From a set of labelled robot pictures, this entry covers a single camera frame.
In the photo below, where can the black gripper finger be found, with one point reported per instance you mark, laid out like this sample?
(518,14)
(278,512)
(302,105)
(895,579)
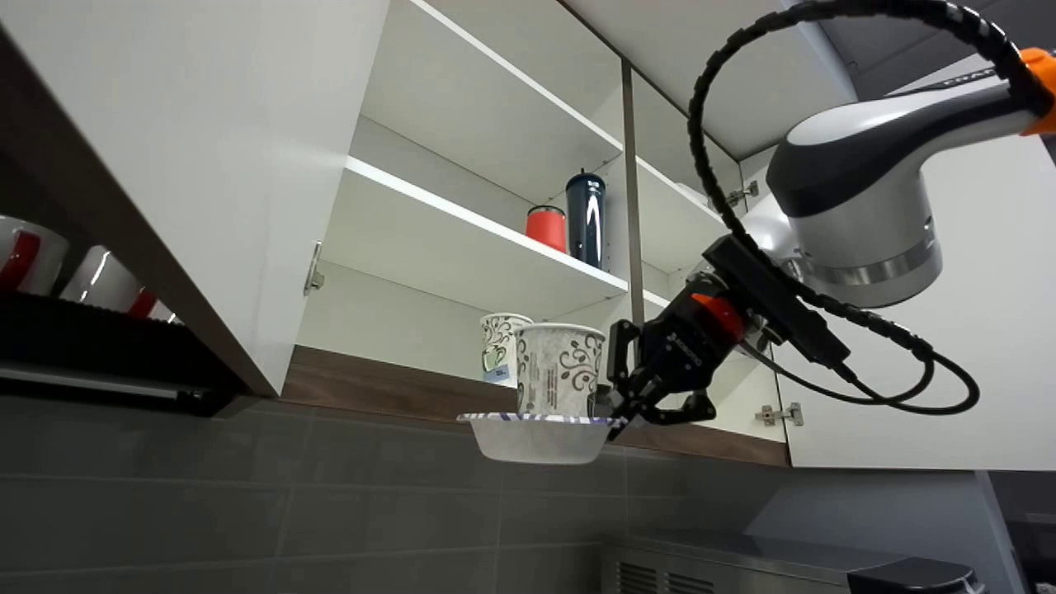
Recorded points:
(693,411)
(617,357)

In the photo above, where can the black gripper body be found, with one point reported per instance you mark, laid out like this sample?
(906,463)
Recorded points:
(690,337)

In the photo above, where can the patterned paper cup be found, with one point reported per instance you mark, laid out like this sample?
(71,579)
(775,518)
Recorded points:
(560,367)
(498,353)

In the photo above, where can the white paper bowl plate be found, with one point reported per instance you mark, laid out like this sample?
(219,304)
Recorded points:
(538,441)

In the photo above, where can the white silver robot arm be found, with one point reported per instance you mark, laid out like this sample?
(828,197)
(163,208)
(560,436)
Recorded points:
(858,241)

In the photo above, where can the metal cabinet hinge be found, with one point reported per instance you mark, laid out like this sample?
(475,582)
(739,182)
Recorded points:
(775,413)

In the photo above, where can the red cup on shelf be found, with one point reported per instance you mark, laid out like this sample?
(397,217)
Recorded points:
(548,225)

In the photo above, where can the white left cabinet door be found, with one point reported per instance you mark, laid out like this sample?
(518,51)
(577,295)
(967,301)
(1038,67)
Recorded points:
(199,139)

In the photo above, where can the dark blue tumbler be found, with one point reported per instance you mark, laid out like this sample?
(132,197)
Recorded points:
(584,217)

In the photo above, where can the dark open shelf unit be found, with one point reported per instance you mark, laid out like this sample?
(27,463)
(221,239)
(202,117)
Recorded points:
(78,353)

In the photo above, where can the white open wall cabinet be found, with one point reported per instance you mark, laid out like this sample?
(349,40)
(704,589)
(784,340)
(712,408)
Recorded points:
(481,111)

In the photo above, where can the orange cable clip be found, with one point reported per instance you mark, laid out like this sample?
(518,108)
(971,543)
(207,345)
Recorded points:
(1042,65)

